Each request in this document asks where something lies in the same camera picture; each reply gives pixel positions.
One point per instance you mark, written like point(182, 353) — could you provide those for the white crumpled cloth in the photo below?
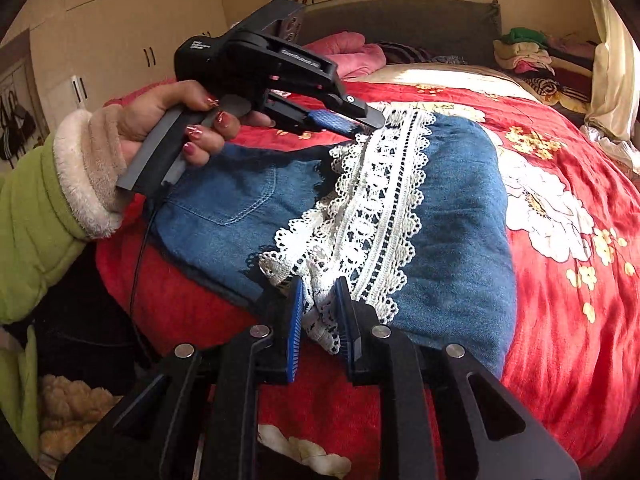
point(615, 147)

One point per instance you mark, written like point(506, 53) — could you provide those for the pile of folded clothes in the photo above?
point(540, 65)

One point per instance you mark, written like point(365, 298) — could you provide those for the beige bed sheet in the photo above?
point(425, 75)

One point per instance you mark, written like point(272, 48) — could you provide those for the blue lace-trimmed denim pants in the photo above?
point(450, 210)

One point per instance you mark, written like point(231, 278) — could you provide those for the cream wardrobe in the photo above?
point(125, 25)

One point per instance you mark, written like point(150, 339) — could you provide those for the striped pillow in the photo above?
point(405, 54)

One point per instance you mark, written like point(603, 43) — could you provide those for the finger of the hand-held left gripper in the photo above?
point(357, 107)
point(325, 120)

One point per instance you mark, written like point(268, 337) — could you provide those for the hanging dark bags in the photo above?
point(17, 125)

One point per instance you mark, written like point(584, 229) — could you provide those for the person's left forearm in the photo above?
point(35, 210)

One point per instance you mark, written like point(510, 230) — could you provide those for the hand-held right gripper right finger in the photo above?
point(345, 330)

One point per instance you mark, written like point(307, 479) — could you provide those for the cream curtain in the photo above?
point(615, 70)

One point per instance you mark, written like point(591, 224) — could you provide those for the pink quilt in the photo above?
point(350, 52)

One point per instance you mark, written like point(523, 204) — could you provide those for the grey padded headboard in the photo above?
point(425, 30)

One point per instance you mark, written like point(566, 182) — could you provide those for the white wall switch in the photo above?
point(78, 91)

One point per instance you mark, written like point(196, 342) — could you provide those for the red floral bedspread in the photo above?
point(550, 310)

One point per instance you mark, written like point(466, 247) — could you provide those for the person's left hand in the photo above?
point(155, 105)

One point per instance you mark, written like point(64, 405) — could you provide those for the person's dark trousers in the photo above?
point(75, 320)

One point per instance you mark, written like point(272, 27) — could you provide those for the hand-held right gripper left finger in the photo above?
point(296, 335)

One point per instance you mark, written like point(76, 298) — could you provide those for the beige fluffy cloth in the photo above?
point(75, 410)

